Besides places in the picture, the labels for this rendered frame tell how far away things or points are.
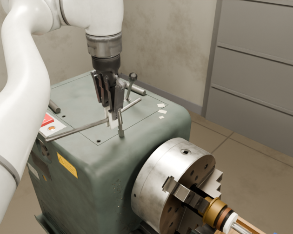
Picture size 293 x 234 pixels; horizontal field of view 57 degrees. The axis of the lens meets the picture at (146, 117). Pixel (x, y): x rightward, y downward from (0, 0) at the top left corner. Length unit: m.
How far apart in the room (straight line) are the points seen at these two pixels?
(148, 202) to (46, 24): 0.56
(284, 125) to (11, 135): 2.68
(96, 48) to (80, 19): 0.08
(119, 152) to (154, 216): 0.22
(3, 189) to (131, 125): 0.67
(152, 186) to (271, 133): 2.24
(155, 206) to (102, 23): 0.53
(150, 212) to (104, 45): 0.51
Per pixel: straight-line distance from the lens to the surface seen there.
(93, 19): 0.66
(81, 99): 1.13
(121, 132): 0.88
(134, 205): 0.92
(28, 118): 0.37
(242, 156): 2.85
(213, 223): 0.90
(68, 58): 3.41
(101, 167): 0.81
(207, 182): 0.97
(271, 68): 2.70
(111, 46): 0.69
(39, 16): 0.67
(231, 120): 3.09
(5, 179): 0.33
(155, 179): 0.84
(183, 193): 0.82
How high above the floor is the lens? 1.81
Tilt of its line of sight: 34 degrees down
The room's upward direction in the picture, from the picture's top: straight up
